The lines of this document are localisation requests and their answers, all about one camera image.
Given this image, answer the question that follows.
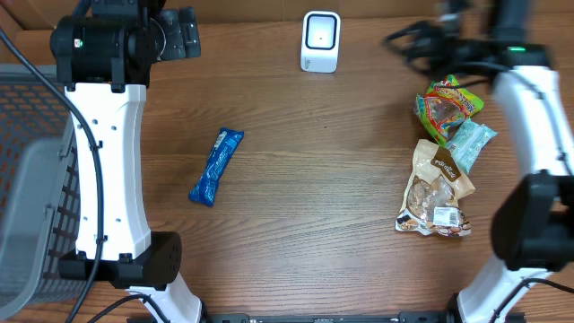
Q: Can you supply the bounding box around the green Haribo candy bag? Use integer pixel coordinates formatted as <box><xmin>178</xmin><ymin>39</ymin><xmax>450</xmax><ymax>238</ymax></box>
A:
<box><xmin>414</xmin><ymin>74</ymin><xmax>484</xmax><ymax>147</ymax></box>

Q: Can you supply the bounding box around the light teal snack packet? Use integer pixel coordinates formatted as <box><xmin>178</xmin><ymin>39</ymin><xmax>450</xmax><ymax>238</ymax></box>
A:
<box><xmin>446</xmin><ymin>118</ymin><xmax>498</xmax><ymax>174</ymax></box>

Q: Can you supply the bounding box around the blue snack bar wrapper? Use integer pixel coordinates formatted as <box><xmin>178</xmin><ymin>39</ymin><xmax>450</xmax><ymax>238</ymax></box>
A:
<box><xmin>188</xmin><ymin>127</ymin><xmax>244</xmax><ymax>207</ymax></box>

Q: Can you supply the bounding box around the beige brown snack bag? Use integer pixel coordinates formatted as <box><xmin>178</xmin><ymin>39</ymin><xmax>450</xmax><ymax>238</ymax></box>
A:
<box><xmin>395</xmin><ymin>139</ymin><xmax>475</xmax><ymax>237</ymax></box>

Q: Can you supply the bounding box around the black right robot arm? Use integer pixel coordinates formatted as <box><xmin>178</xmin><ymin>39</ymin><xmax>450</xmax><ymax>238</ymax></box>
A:
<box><xmin>399</xmin><ymin>1</ymin><xmax>573</xmax><ymax>322</ymax></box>

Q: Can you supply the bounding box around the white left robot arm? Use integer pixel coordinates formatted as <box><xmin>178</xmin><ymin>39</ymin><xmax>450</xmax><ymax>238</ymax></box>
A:
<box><xmin>50</xmin><ymin>1</ymin><xmax>206</xmax><ymax>322</ymax></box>

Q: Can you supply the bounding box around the white barcode scanner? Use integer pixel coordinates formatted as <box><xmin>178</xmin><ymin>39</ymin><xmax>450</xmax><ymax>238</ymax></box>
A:
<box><xmin>300</xmin><ymin>11</ymin><xmax>341</xmax><ymax>74</ymax></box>

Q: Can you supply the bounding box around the grey plastic mesh basket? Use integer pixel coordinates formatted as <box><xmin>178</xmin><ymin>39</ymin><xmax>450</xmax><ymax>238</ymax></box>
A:
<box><xmin>1</xmin><ymin>64</ymin><xmax>85</xmax><ymax>319</ymax></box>

